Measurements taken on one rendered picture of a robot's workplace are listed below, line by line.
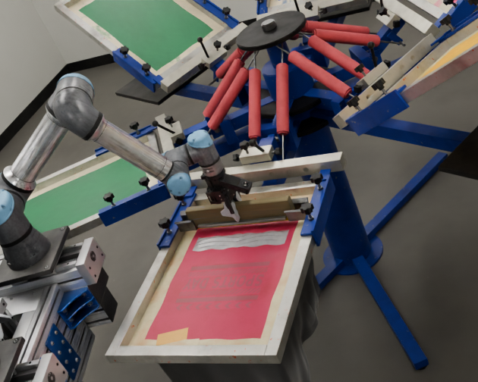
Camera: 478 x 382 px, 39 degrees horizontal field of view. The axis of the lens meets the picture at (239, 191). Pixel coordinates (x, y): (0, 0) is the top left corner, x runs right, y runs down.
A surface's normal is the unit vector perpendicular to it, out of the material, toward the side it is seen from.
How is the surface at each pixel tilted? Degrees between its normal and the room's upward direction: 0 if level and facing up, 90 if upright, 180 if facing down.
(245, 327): 0
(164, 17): 32
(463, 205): 0
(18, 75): 90
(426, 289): 0
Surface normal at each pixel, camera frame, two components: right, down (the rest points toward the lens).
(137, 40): 0.04, -0.54
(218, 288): -0.36, -0.77
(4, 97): 0.89, -0.11
